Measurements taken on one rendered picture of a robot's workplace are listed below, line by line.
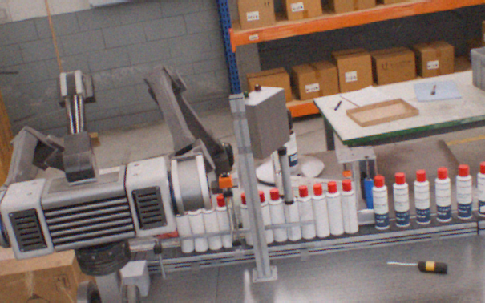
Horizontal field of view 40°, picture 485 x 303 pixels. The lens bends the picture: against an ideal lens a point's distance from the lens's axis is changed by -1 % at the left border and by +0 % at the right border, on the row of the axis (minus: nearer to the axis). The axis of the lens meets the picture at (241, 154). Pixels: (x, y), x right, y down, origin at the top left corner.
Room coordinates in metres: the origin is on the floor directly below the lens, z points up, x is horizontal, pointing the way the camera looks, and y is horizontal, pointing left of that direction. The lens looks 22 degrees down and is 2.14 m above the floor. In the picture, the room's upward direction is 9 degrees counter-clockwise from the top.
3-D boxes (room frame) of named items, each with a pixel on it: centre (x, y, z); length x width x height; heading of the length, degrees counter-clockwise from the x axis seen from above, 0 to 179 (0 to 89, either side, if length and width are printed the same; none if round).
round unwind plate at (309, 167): (2.78, -0.20, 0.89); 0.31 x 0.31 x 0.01
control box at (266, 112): (2.11, -0.08, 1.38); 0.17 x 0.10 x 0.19; 140
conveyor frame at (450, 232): (2.20, 0.02, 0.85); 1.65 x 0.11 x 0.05; 85
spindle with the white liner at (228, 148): (2.48, 0.07, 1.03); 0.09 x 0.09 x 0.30
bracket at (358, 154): (2.26, -0.41, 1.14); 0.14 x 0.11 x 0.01; 85
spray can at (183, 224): (2.22, 0.25, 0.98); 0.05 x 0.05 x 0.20
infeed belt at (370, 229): (2.20, 0.02, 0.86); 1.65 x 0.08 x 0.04; 85
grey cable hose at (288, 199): (2.09, -0.14, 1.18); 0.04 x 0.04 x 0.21
